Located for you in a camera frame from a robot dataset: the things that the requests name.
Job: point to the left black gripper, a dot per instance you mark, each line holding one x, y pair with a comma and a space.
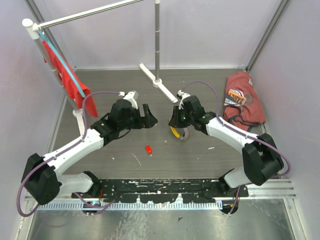
150, 120

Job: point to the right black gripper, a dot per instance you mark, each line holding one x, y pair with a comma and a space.
175, 122

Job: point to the large keyring with yellow handle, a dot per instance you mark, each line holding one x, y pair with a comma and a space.
182, 134

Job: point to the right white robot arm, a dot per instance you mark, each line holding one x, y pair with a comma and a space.
261, 159

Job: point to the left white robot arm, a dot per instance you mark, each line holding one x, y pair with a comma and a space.
44, 176

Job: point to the red key tag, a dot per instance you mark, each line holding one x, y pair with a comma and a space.
149, 149

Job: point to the folded maroon t-shirt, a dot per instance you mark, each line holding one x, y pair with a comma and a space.
242, 106

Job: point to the red shirt on hanger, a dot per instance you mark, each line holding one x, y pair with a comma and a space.
66, 81

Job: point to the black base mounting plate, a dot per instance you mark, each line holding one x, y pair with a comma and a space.
159, 191

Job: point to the blue clothes hanger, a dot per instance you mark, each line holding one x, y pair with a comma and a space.
63, 62

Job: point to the metal clothes rack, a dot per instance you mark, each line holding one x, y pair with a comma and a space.
107, 34

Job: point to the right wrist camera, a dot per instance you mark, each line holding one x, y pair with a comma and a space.
181, 95

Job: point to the slotted cable duct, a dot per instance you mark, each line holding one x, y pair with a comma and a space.
74, 205

